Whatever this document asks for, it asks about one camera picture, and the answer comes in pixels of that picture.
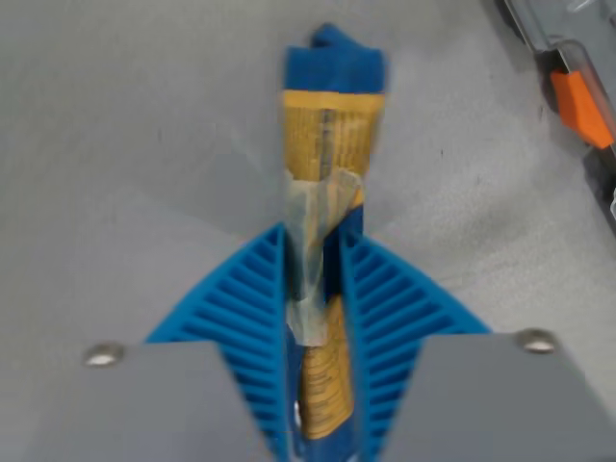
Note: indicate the blue bag with yellow label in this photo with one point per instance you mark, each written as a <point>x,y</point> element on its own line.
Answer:
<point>332,67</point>

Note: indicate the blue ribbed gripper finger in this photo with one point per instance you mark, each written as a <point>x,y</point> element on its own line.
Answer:
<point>250,308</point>
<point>385,308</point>

